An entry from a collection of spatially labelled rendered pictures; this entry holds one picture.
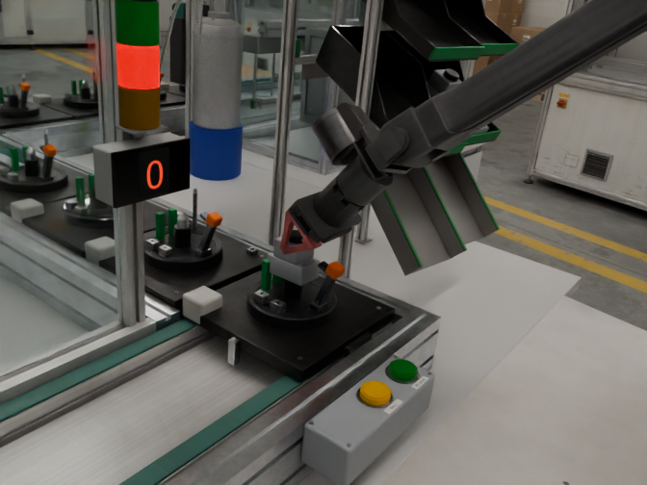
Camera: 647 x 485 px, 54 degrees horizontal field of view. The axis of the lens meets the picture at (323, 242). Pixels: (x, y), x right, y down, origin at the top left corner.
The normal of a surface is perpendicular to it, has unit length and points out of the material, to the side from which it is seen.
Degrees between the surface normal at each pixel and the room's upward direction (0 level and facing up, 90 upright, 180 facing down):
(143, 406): 0
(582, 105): 90
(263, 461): 90
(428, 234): 45
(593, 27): 77
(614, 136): 90
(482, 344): 0
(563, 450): 0
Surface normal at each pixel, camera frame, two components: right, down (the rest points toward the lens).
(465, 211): 0.54, -0.39
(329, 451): -0.61, 0.27
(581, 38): -0.50, 0.09
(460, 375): 0.09, -0.91
